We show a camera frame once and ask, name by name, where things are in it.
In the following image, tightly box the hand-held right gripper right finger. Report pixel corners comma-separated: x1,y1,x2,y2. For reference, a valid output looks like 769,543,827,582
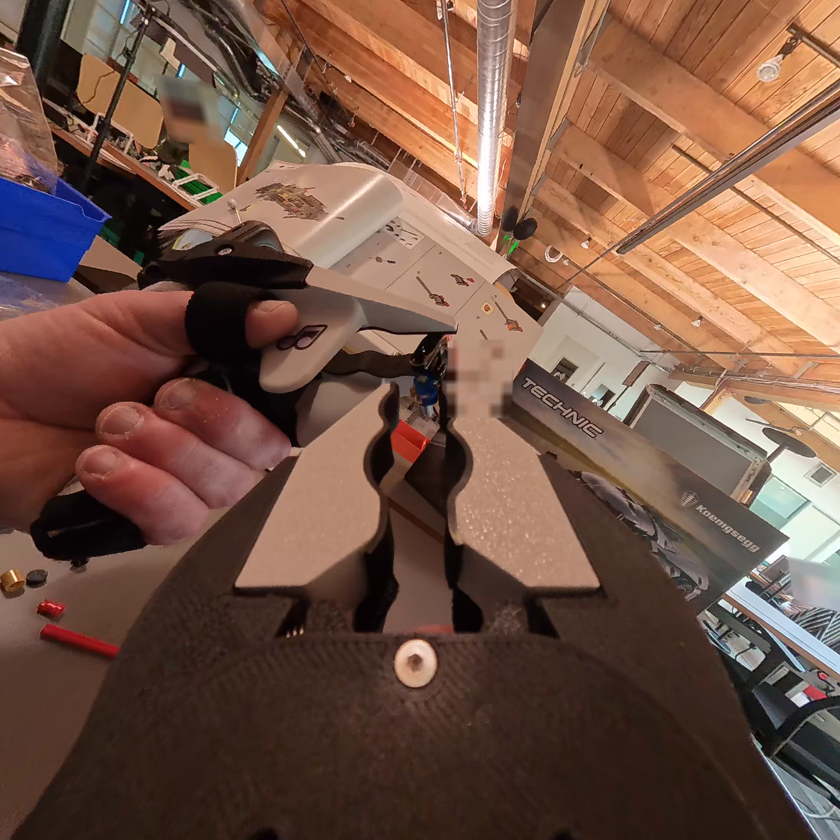
446,416,601,623

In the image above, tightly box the black flight case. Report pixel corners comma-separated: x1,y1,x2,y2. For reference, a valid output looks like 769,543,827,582
622,382,770,508

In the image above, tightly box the dark printed set box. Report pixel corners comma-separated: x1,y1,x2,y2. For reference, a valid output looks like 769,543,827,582
508,357,790,614

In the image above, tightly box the person's left hand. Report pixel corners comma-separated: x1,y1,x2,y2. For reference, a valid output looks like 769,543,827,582
0,289,301,547

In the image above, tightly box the crinkled clear plastic bag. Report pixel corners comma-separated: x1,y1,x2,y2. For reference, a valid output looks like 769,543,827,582
0,49,61,193

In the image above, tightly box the grey steel column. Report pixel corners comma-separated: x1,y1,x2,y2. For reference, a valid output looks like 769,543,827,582
500,0,595,221

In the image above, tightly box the silver ventilation duct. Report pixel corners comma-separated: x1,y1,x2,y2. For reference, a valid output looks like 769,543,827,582
474,0,521,238

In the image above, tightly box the orange object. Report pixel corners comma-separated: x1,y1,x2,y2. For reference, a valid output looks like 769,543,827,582
392,420,431,464

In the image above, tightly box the black round lamp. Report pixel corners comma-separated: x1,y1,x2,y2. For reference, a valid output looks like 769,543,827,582
760,419,819,468

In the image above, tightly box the white instruction booklet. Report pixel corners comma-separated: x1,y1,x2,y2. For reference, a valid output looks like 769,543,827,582
157,161,547,350

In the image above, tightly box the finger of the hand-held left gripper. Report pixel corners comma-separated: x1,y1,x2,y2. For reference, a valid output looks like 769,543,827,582
319,348,427,382
304,264,459,337

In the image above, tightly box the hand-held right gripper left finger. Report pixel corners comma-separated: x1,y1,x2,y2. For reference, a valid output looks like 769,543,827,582
234,382,401,626

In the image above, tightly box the ceiling spot lamp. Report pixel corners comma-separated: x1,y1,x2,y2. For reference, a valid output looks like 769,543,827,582
756,34,803,84

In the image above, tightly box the long red axle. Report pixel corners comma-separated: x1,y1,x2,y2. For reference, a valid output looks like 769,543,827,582
39,623,121,659

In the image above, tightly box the black frame with red pins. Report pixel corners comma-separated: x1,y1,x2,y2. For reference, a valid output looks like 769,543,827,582
410,331,458,395

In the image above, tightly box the black ceiling rail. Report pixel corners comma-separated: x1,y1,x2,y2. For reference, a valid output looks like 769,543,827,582
616,92,840,257

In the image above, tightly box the black tripod pole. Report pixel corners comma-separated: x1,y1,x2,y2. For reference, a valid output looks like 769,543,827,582
84,5,155,179

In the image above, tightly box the blue plastic bin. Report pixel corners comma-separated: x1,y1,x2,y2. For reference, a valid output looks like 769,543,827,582
0,174,111,283

